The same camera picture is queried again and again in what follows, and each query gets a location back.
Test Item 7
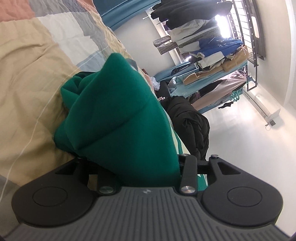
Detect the patchwork pastel quilt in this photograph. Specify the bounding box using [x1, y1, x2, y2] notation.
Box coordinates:
[0, 0, 193, 202]

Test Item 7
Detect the hanging tan garment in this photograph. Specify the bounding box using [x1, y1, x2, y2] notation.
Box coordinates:
[183, 45, 249, 85]

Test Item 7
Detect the blue curtain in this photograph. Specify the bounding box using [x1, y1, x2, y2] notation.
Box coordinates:
[93, 0, 161, 30]

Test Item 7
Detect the hanging pink garment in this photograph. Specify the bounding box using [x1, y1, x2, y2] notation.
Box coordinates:
[192, 71, 246, 113]

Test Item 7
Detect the hanging blue and white garment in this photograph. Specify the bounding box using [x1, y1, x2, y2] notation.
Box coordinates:
[190, 37, 243, 58]

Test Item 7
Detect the white wall air conditioner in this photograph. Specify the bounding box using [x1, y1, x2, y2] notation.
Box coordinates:
[243, 86, 281, 127]

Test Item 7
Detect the black window security grille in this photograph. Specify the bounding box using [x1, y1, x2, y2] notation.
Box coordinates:
[228, 1, 266, 91]

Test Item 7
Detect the hanging black jacket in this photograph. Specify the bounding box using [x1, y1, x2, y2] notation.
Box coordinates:
[151, 1, 233, 30]

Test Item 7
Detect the hanging grey shirt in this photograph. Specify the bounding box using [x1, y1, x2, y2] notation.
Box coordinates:
[168, 19, 217, 42]

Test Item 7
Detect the hanging striped garment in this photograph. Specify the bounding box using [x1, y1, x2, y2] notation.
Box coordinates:
[153, 26, 221, 55]

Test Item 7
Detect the black puffer jacket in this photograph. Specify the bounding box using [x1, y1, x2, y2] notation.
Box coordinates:
[156, 81, 210, 161]

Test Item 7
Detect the green hoodie with white drawstrings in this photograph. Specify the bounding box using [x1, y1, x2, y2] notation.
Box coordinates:
[53, 52, 208, 193]

